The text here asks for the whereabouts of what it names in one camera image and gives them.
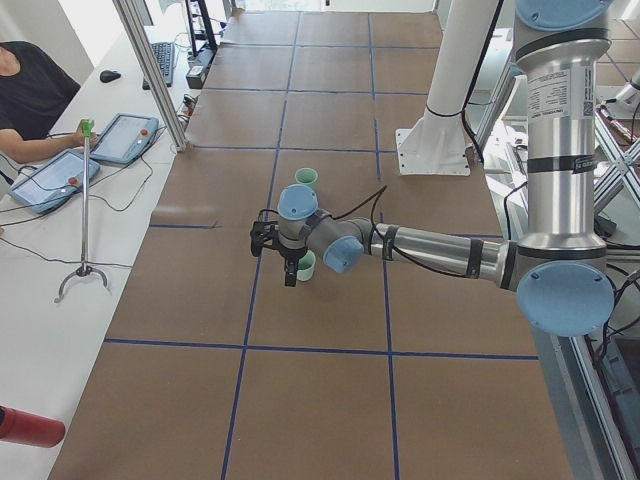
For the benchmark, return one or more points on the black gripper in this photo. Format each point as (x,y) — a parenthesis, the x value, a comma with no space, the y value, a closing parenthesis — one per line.
(291,256)

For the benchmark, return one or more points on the blue teach pendant near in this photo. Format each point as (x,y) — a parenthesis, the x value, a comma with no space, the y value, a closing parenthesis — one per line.
(52,184)

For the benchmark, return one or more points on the black computer mouse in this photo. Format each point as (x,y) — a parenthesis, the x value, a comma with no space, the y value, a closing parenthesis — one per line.
(107,76)

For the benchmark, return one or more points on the metal reacher grabber tool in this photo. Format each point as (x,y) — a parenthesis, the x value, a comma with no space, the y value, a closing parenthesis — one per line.
(84,269)

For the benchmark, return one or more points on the blue teach pendant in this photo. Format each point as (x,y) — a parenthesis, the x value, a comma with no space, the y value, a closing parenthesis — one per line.
(52,184)
(124,139)

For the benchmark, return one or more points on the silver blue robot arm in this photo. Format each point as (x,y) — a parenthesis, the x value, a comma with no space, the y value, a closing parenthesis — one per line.
(557,269)

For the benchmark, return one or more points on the black keyboard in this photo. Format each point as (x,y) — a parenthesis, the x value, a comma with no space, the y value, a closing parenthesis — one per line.
(164,53)

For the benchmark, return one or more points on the aluminium frame post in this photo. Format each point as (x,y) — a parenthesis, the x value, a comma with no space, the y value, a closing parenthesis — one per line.
(134,28)

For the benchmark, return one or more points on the aluminium frame rail right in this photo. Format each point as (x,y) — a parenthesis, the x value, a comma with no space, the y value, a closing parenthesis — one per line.
(592,440)

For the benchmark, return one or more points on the blue teach pendant far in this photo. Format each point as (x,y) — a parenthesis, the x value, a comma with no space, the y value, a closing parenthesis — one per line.
(124,139)

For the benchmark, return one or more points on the seated person in black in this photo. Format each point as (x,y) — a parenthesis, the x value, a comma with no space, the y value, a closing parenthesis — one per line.
(35,92)

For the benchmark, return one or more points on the light green cup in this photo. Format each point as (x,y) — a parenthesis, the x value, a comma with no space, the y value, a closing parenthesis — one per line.
(306,176)
(306,266)

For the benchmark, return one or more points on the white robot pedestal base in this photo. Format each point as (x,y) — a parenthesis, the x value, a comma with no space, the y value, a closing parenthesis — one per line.
(435,145)

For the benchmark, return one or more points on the red cylinder bottle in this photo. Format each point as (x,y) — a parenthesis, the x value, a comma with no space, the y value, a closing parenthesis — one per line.
(25,428)

